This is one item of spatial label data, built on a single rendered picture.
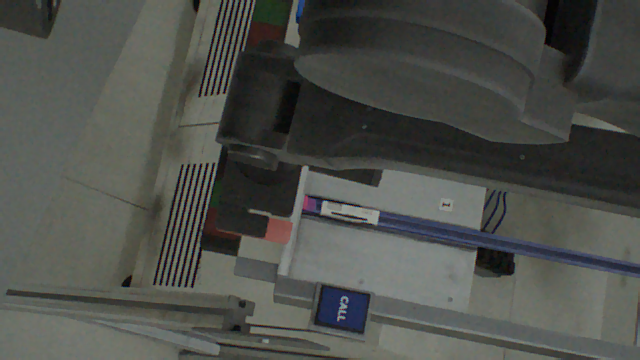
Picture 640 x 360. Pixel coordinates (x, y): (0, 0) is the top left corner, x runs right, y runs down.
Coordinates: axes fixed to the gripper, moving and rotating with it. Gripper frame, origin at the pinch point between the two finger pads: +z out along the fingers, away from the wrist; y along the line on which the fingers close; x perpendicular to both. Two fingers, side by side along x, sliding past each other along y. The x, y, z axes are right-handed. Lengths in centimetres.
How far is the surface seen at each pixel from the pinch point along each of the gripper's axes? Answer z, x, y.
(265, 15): 9.8, 4.7, 21.5
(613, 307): 188, -97, 33
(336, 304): 4.5, -9.0, -9.9
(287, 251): 6.9, -3.2, -5.1
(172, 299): 21.2, 8.9, -10.6
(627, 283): 186, -100, 40
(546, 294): 69, -46, 8
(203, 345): 56, 7, -12
